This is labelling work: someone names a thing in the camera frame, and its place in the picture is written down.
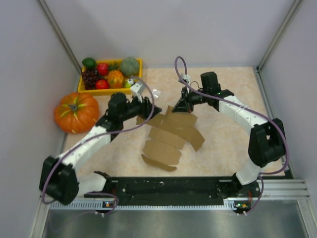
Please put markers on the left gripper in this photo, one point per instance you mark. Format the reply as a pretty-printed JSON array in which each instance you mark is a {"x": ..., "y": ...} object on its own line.
[{"x": 145, "y": 105}]

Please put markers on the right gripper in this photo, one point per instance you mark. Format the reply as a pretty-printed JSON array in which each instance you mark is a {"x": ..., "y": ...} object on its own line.
[{"x": 183, "y": 105}]

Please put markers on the brown cardboard box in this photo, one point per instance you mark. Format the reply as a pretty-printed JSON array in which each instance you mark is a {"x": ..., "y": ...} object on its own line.
[{"x": 167, "y": 137}]

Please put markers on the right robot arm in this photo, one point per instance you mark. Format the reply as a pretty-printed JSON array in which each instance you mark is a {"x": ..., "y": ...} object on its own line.
[{"x": 267, "y": 142}]

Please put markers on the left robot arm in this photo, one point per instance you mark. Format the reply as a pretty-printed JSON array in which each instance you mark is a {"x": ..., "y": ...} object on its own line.
[{"x": 59, "y": 178}]

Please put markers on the small white plastic bag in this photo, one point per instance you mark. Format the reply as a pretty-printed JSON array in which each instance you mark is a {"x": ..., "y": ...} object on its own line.
[{"x": 156, "y": 93}]

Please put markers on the light green apple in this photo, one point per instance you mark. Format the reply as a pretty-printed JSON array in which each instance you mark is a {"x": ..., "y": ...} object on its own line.
[{"x": 126, "y": 84}]

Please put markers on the small orange pineapple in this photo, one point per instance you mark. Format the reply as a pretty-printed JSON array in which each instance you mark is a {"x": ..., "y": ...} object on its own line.
[{"x": 115, "y": 77}]

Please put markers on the green round melon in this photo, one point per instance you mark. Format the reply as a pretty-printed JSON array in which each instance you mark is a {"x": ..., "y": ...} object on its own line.
[{"x": 129, "y": 66}]

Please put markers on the red apple front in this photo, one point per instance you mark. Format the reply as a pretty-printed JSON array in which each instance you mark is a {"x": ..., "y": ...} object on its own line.
[{"x": 102, "y": 84}]

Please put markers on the red apple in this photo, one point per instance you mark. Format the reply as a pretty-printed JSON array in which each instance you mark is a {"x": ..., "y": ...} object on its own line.
[
  {"x": 102, "y": 84},
  {"x": 102, "y": 69}
]

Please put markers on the red apple back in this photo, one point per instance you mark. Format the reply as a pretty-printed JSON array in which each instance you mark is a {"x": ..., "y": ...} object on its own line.
[{"x": 102, "y": 69}]

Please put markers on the dark purple grapes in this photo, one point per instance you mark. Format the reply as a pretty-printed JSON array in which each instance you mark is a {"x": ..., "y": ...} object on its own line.
[{"x": 90, "y": 77}]

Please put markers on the yellow plastic tray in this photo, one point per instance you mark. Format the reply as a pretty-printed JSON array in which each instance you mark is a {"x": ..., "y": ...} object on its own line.
[{"x": 109, "y": 91}]

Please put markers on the orange plastic pumpkin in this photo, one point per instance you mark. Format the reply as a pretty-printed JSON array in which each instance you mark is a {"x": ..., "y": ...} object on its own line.
[{"x": 77, "y": 113}]

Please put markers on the green lime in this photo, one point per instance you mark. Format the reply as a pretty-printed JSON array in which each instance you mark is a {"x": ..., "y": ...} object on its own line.
[{"x": 89, "y": 63}]

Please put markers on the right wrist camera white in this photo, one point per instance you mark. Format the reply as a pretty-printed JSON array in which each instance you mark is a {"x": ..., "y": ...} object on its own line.
[{"x": 186, "y": 78}]

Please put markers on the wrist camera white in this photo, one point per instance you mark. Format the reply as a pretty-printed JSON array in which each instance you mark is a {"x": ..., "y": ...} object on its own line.
[
  {"x": 186, "y": 78},
  {"x": 136, "y": 87}
]

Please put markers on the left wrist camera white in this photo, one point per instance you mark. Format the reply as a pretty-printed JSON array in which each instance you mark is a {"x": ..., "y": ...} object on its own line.
[{"x": 136, "y": 87}]

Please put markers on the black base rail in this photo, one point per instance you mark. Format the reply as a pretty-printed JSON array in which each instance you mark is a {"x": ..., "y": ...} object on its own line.
[{"x": 176, "y": 191}]

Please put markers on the right aluminium frame post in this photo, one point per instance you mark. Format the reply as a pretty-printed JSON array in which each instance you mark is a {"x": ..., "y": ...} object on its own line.
[{"x": 291, "y": 13}]

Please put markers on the aluminium frame post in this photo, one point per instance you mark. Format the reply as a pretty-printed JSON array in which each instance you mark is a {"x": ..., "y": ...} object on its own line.
[
  {"x": 59, "y": 34},
  {"x": 291, "y": 13}
]

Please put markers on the left aluminium frame post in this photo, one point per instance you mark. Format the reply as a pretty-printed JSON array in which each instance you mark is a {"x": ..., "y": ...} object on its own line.
[{"x": 59, "y": 34}]

